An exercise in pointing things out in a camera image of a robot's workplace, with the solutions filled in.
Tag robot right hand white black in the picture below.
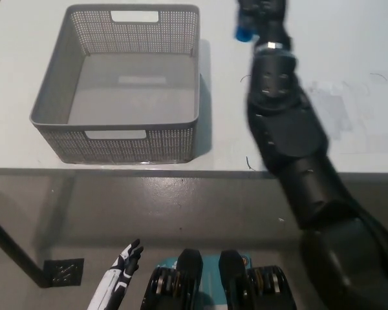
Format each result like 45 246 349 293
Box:
237 0 294 50

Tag white shampoo tube blue cap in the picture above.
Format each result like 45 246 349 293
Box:
235 6 255 43

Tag black metal table leg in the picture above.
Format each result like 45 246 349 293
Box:
0 209 51 288

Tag robot body black teal blocks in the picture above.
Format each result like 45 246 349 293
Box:
140 248 295 310

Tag grey perforated plastic basket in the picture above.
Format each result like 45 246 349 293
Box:
29 4 201 165

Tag black table foot plate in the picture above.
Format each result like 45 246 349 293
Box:
43 258 85 287

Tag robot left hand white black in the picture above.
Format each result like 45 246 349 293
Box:
85 238 144 310

